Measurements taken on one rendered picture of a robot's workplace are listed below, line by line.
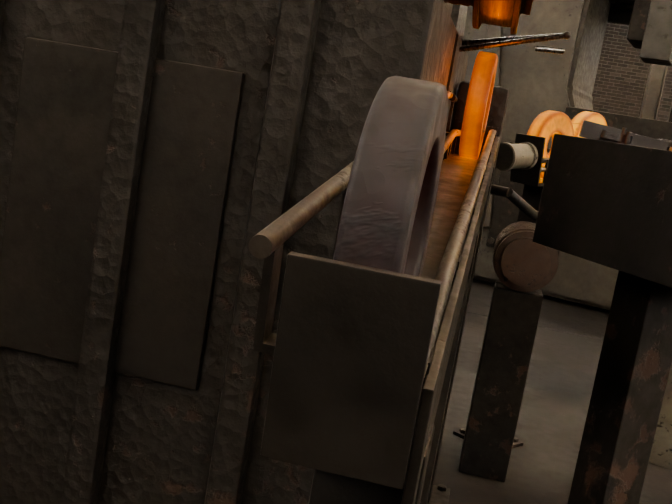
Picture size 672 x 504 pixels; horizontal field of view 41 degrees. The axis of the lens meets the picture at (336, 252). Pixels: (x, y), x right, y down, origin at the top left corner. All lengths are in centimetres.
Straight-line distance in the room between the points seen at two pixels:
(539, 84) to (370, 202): 388
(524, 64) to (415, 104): 386
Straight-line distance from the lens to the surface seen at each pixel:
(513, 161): 195
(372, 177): 43
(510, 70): 434
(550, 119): 206
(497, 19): 157
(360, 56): 114
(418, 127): 45
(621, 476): 118
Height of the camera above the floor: 70
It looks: 9 degrees down
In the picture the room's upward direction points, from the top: 10 degrees clockwise
